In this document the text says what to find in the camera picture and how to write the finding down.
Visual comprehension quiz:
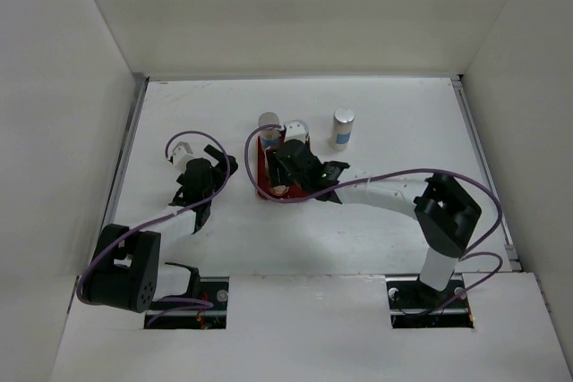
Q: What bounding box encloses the blue label shaker bottle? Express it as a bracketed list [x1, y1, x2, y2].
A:
[258, 112, 280, 150]

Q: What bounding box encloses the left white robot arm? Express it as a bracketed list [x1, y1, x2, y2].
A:
[76, 142, 238, 313]

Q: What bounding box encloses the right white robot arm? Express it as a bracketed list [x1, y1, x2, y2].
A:
[269, 140, 482, 307]

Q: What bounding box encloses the red rectangular tray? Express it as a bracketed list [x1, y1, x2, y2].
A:
[255, 137, 309, 200]

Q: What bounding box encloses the silver lid shaker bottle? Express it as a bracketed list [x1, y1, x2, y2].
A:
[329, 107, 355, 151]

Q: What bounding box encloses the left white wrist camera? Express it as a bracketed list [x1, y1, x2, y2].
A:
[167, 141, 194, 173]

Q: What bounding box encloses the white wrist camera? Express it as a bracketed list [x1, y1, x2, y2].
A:
[167, 141, 194, 173]
[284, 120, 310, 143]

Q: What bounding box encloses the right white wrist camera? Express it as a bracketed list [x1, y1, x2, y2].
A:
[284, 120, 310, 143]

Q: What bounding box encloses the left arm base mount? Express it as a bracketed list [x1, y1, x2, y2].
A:
[143, 263, 230, 330]

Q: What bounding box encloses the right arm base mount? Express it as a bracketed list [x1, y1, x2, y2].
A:
[385, 275, 474, 329]

